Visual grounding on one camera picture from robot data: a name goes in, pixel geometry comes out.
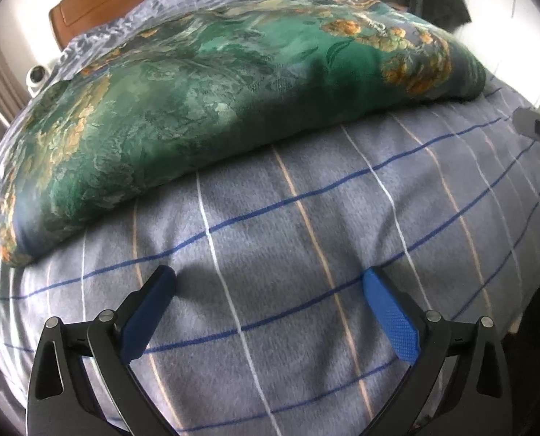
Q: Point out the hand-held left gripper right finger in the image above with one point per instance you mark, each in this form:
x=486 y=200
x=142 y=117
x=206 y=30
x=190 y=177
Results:
x=392 y=318

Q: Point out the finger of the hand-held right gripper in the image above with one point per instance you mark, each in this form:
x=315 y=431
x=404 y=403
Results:
x=535 y=125

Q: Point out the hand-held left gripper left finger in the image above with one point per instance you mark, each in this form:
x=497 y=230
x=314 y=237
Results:
x=147 y=313

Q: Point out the white wardrobe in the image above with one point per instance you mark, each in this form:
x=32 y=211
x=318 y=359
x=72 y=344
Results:
x=501 y=22

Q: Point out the blue-grey striped bed blanket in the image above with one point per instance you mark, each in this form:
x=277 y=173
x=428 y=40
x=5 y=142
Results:
x=297 y=236

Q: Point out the wooden headboard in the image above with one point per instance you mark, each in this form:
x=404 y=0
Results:
x=97 y=7

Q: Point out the small white security camera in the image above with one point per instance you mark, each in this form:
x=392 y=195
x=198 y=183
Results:
x=37 y=77

